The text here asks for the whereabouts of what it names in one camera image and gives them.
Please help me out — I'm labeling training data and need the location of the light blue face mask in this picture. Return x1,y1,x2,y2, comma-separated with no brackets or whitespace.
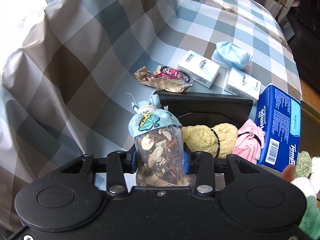
212,41,252,70

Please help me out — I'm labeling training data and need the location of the pink cloth bundle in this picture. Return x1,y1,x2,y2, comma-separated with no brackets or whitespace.
232,119,265,164

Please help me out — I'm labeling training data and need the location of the white tissue pack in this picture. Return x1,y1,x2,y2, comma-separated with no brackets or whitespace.
177,50,220,88
223,67,261,103

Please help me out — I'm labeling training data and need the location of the black rectangular box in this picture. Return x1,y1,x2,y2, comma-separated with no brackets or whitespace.
155,91,253,128

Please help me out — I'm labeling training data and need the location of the white tissue pack right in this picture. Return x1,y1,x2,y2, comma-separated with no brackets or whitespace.
223,67,261,103

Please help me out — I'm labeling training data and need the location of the green plush toy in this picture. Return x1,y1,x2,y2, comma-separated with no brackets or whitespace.
299,196,320,239

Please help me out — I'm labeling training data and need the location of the yellow towel roll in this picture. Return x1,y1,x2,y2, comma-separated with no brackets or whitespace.
182,123,238,158

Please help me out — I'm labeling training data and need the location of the herb sachet blue cloth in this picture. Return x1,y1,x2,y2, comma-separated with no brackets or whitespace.
129,94,196,188

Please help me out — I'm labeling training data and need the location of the black leather sofa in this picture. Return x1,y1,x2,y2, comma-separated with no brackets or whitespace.
287,0,319,81

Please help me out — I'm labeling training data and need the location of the gold metal tin tray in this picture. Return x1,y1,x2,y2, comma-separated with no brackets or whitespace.
299,101,320,157

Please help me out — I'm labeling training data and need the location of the dark framed panel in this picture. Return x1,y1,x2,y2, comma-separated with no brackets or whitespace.
279,16,295,42

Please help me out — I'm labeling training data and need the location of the floral beige sachet pouch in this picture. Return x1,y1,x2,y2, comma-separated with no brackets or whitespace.
133,66,193,93

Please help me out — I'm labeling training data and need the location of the potted plant white pot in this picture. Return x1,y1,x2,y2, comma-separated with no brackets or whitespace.
264,0,287,20

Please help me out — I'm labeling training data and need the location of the green fuzzy round pad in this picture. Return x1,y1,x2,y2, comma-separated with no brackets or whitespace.
294,151,312,178

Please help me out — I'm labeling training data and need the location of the white tissue pack left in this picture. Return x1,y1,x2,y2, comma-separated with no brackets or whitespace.
177,50,220,88

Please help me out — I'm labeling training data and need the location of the blue Tempo tissue pack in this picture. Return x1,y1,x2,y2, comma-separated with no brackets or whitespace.
255,84,301,172

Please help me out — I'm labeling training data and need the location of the checkered sofa cover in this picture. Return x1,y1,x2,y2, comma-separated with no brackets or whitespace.
1,0,302,232

